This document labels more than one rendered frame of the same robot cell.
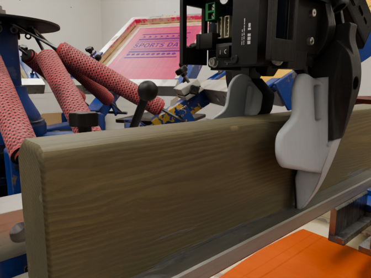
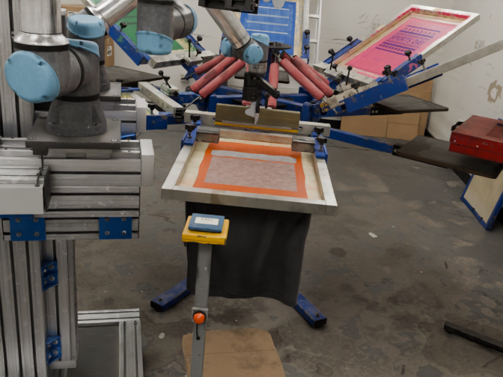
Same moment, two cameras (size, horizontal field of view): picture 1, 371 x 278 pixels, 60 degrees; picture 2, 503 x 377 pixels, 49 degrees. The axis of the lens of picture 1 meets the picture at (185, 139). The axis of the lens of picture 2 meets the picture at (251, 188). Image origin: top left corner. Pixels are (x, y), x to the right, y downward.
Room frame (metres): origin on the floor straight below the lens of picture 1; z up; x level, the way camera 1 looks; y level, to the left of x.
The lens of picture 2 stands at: (-1.46, -1.59, 1.69)
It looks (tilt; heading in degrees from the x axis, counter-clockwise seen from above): 22 degrees down; 42
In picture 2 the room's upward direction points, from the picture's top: 6 degrees clockwise
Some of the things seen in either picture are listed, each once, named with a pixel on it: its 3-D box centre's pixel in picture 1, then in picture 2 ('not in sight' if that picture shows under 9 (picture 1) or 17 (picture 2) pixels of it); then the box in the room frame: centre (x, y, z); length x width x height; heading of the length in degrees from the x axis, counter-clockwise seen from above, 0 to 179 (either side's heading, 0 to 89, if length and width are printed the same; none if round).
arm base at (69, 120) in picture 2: not in sight; (76, 110); (-0.75, -0.33, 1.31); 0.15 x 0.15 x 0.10
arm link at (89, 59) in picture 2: not in sight; (73, 64); (-0.75, -0.33, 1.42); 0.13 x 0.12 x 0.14; 30
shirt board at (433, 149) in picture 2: not in sight; (367, 140); (1.00, -0.18, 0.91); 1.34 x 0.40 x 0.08; 102
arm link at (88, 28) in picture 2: not in sight; (86, 37); (-0.47, 0.09, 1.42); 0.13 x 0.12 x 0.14; 68
